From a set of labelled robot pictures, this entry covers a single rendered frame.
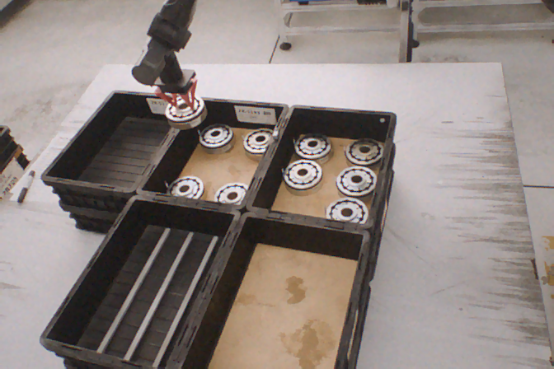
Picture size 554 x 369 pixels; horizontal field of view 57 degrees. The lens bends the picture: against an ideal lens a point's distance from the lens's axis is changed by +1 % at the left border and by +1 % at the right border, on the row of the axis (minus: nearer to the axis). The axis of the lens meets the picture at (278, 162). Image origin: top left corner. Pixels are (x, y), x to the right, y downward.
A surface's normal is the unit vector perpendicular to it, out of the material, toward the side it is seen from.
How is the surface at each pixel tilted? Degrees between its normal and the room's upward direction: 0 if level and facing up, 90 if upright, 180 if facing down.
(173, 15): 89
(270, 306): 0
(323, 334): 0
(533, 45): 0
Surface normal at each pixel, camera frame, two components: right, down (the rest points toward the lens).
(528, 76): -0.15, -0.70
